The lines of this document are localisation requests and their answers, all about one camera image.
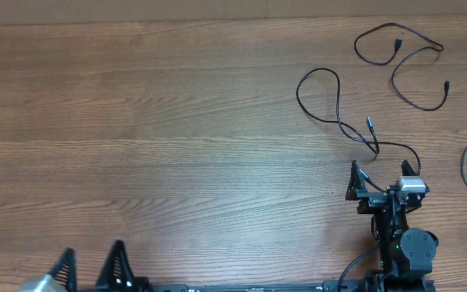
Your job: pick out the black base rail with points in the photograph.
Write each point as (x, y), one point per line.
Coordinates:
(325, 286)

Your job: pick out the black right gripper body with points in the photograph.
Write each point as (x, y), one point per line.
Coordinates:
(369, 201)

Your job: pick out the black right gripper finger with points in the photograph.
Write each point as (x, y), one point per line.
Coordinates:
(407, 169)
(356, 188)

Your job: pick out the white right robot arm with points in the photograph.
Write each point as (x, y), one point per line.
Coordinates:
(406, 254)

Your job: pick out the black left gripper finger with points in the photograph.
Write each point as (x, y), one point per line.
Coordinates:
(116, 273)
(64, 271)

